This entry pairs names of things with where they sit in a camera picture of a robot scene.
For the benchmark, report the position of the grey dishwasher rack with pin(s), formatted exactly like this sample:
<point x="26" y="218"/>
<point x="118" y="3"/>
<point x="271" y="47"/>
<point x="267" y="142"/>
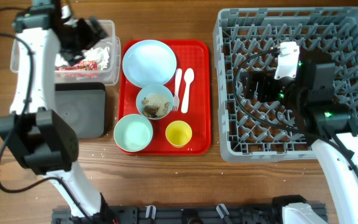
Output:
<point x="242" y="31"/>

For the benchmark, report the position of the clear plastic waste bin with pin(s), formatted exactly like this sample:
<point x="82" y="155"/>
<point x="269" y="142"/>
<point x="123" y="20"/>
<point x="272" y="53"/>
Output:
<point x="108" y="76"/>

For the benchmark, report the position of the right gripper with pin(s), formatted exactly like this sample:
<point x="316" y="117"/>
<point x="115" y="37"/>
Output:
<point x="266" y="80"/>

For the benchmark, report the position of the light blue bowl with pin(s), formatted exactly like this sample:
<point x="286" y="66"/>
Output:
<point x="157" y="89"/>

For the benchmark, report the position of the white tissue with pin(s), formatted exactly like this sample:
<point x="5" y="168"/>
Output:
<point x="100" y="55"/>

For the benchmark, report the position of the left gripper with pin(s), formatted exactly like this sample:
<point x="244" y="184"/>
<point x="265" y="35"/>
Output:
<point x="91" y="38"/>

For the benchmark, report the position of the red strawberry cake wrapper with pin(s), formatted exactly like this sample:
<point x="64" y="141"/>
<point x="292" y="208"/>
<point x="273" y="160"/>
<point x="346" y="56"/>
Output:
<point x="83" y="69"/>

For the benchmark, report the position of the mint green bowl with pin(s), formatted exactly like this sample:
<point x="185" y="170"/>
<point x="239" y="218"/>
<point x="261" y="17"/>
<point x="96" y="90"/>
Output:
<point x="133" y="133"/>

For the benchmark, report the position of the white plastic spoon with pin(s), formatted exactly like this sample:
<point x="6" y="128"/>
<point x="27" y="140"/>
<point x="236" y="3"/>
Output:
<point x="188" y="78"/>

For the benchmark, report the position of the black food waste tray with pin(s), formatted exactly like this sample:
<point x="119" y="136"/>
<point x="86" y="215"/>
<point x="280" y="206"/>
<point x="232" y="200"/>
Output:
<point x="83" y="107"/>

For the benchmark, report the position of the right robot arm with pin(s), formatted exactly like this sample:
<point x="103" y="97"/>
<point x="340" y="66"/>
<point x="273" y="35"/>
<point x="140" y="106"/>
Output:
<point x="303" y="82"/>

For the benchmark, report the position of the white plastic fork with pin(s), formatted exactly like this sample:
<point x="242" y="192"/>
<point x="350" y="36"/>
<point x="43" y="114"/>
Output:
<point x="176" y="100"/>

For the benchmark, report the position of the yellow plastic cup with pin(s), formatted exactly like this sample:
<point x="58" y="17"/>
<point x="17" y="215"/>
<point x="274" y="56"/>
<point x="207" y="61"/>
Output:
<point x="178" y="133"/>

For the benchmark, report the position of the light blue plate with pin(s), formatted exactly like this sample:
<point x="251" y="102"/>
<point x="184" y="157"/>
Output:
<point x="149" y="62"/>

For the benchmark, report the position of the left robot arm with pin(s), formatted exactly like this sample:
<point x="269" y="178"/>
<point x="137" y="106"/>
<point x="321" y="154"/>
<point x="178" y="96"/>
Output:
<point x="37" y="137"/>

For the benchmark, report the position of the rice and food scraps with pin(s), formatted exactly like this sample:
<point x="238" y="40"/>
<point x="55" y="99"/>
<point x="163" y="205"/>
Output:
<point x="155" y="106"/>

